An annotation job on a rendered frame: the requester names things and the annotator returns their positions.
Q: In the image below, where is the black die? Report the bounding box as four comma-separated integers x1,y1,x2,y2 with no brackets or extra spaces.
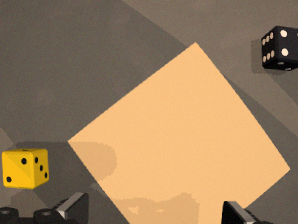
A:
261,26,298,71

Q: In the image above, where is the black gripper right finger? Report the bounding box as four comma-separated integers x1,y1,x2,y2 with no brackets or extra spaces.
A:
221,201,273,224

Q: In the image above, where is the yellow die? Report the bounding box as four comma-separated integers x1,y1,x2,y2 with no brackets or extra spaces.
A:
2,149,49,189

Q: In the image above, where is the tan square mat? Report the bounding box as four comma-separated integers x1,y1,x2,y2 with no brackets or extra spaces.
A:
68,43,290,224

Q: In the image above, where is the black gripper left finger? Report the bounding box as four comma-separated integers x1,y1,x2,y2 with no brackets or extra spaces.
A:
0,192,89,224

